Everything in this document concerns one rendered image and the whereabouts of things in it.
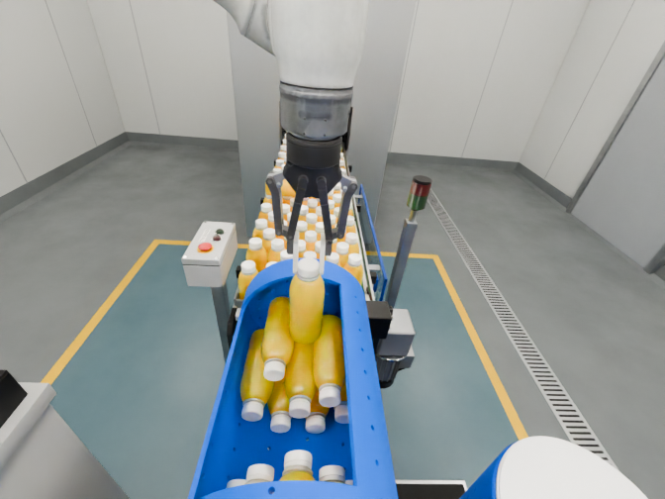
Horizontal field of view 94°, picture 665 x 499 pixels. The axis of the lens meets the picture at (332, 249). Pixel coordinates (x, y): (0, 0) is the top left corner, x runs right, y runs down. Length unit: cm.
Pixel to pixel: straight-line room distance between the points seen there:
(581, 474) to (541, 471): 7
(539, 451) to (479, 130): 498
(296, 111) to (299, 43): 7
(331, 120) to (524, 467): 66
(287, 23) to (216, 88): 469
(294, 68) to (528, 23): 512
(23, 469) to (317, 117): 85
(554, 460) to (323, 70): 74
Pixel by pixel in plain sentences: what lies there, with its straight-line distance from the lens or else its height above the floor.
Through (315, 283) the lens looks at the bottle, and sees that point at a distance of 55.
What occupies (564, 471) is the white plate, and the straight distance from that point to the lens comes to 78.
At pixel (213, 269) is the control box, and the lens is 92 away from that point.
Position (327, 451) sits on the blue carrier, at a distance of 72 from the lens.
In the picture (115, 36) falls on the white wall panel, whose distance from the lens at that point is 546.
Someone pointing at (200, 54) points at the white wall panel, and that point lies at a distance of 506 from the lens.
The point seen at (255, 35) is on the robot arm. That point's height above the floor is 162.
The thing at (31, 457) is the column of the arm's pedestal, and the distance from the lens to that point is 95.
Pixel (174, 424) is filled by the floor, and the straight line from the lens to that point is 190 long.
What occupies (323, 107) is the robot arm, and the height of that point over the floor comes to 156.
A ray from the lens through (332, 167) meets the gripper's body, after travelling 45.
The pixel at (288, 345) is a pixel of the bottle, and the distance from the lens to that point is 65.
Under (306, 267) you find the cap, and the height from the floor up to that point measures 130.
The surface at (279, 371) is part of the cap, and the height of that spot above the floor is 111.
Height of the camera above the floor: 163
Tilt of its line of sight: 35 degrees down
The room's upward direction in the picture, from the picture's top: 6 degrees clockwise
